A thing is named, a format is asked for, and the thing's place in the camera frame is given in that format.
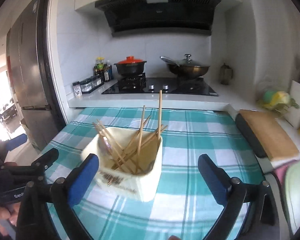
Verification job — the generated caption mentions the green cutting board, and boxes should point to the green cutting board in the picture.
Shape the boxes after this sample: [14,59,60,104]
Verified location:
[284,160,300,235]

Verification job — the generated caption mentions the pink cloth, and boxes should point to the pink cloth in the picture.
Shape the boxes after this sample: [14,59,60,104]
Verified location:
[272,159,297,188]

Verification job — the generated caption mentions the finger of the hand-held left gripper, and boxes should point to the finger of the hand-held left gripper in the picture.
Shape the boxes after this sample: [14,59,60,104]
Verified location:
[30,148,60,174]
[4,134,28,153]

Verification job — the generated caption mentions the cream plastic utensil holder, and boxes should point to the cream plastic utensil holder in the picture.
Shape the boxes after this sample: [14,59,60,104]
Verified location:
[81,127,163,202]

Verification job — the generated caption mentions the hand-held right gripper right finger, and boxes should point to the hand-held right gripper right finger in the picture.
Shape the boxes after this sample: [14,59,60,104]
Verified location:
[198,154,280,240]

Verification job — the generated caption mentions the metal spoon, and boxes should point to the metal spoon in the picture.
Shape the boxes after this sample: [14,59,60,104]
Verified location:
[100,135,114,155]

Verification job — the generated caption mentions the dark wok with glass lid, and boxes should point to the dark wok with glass lid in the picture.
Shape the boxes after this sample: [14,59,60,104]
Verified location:
[160,54,211,78]

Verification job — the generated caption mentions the black clay pot red lid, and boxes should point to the black clay pot red lid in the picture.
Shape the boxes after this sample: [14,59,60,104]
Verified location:
[114,56,147,77]

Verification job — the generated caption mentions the wooden dining table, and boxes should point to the wooden dining table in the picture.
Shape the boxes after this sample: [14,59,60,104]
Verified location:
[0,102,17,124]

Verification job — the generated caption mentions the dark glass jug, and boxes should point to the dark glass jug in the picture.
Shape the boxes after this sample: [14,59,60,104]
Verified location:
[220,63,233,85]

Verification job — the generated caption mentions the wooden cutting board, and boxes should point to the wooden cutting board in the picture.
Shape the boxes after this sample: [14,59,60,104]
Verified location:
[239,109,300,162]

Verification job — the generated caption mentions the bunch of wooden chopsticks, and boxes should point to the bunch of wooden chopsticks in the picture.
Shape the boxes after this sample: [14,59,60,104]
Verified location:
[92,90,168,178]

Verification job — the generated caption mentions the oil bottle yellow cap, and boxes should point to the oil bottle yellow cap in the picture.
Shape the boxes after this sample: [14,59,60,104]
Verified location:
[95,57,105,74]

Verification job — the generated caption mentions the grey refrigerator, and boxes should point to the grey refrigerator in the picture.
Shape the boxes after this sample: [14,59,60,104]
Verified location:
[6,0,63,150]

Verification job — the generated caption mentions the black gas hob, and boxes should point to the black gas hob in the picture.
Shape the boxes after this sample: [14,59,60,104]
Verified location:
[101,72,219,97]

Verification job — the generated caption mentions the yellow green plastic bags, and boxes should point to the yellow green plastic bags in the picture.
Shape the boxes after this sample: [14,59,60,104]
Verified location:
[256,87,299,117]

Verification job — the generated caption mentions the teal checked tablecloth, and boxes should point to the teal checked tablecloth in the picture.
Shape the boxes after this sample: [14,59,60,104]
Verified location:
[39,107,270,240]

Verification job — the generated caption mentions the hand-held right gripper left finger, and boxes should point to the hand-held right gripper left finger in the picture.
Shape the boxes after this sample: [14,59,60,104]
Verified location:
[16,153,100,240]

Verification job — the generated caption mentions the black range hood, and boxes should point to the black range hood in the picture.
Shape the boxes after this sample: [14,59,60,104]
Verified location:
[94,0,222,38]

